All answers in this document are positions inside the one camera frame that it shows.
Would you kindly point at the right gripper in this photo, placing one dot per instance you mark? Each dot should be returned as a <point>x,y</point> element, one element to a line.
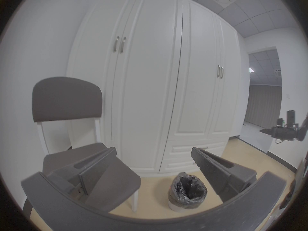
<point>285,132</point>

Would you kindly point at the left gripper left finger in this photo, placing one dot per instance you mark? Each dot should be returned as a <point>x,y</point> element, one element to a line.
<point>91,172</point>

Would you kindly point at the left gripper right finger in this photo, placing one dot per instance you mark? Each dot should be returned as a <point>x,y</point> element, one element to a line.
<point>221,177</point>

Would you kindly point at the black plastic bag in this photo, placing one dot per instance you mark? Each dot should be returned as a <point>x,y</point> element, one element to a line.
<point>189,189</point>

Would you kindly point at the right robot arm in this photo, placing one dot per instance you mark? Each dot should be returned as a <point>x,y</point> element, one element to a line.
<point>291,117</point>

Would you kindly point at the white trash bin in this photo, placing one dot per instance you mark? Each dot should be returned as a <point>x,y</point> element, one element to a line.
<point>175,207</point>

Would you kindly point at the grey curtain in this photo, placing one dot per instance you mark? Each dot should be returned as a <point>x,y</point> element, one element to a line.
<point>263,105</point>

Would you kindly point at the white chair with grey seat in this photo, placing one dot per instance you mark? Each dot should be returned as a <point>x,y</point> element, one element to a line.
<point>67,100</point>

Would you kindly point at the white wardrobe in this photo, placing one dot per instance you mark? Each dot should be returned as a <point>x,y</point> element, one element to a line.
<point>149,80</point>

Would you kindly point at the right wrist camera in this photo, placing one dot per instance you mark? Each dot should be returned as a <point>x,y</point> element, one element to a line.
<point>280,122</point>

